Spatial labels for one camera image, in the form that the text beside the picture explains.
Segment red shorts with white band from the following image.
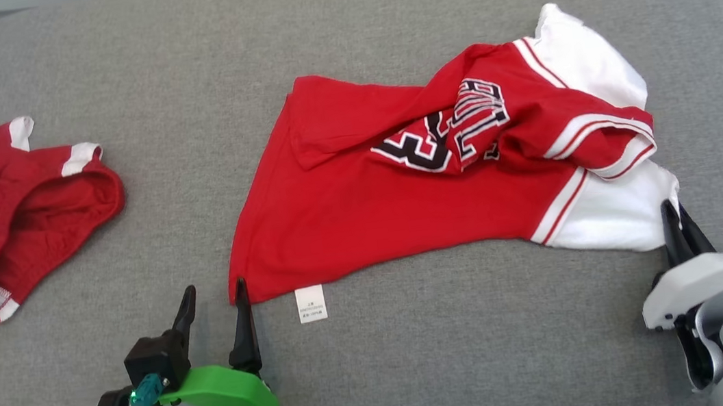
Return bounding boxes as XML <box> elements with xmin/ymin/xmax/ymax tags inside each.
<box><xmin>0</xmin><ymin>105</ymin><xmax>140</xmax><ymax>324</ymax></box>

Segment red white basketball jersey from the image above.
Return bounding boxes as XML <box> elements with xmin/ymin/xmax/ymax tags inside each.
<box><xmin>199</xmin><ymin>0</ymin><xmax>691</xmax><ymax>333</ymax></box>

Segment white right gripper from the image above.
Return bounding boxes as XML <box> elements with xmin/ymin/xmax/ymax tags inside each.
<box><xmin>629</xmin><ymin>192</ymin><xmax>723</xmax><ymax>334</ymax></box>

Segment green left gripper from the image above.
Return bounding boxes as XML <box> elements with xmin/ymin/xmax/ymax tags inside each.
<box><xmin>144</xmin><ymin>275</ymin><xmax>281</xmax><ymax>406</ymax></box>

